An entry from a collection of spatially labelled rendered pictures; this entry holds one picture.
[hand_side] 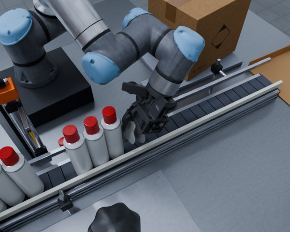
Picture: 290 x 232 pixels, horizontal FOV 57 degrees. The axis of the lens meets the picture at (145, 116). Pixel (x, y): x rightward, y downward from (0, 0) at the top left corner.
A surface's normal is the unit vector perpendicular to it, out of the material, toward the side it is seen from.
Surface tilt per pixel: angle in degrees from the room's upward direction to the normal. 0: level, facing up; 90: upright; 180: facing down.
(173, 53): 60
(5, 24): 9
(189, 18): 90
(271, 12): 0
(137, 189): 0
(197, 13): 0
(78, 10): 44
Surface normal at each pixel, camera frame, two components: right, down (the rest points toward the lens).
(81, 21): 0.05, 0.24
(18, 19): -0.12, -0.52
